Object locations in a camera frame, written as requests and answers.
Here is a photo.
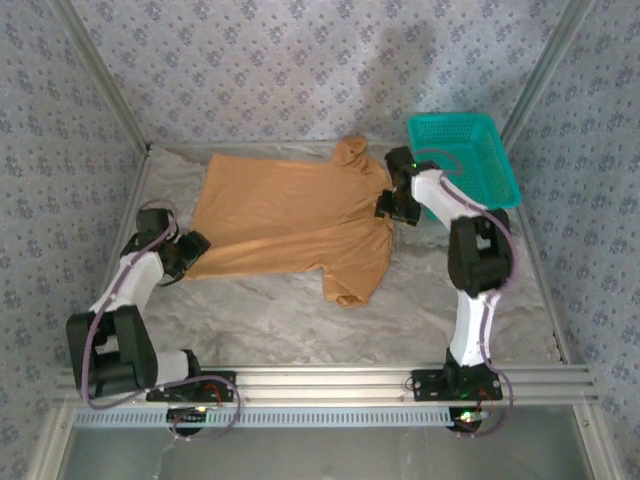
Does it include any tan orange t-shirt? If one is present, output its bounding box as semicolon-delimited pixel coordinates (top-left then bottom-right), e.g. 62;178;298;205
179;135;396;309

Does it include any teal plastic mesh basket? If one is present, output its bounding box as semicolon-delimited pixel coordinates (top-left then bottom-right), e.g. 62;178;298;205
405;113;523;211

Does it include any black controller board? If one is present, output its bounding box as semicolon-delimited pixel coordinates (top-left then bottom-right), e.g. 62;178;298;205
449;407;494;437
167;405;209;437

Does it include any aluminium side rail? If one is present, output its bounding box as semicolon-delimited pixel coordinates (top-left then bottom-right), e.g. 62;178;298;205
24;144;154;480
502;142;619;480

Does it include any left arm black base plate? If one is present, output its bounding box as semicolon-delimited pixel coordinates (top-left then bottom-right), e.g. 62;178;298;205
146;369;237;403

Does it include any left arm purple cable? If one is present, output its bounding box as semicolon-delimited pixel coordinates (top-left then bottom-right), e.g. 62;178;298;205
82;199;244;444

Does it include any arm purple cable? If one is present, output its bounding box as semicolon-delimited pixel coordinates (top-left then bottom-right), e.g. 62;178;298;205
410;148;521;441
82;199;244;444

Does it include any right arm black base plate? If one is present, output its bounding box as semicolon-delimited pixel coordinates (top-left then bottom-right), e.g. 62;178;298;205
410;368;504;403

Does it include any aluminium mounting rail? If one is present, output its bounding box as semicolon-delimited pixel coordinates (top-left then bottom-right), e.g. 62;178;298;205
52;364;599;407

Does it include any aluminium frame post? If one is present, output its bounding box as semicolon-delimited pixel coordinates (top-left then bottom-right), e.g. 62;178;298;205
49;0;154;154
498;0;599;147

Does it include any grey slotted cable duct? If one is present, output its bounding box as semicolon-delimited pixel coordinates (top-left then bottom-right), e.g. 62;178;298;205
74;407;466;430

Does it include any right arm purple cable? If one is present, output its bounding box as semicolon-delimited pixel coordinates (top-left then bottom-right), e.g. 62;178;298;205
410;148;521;441

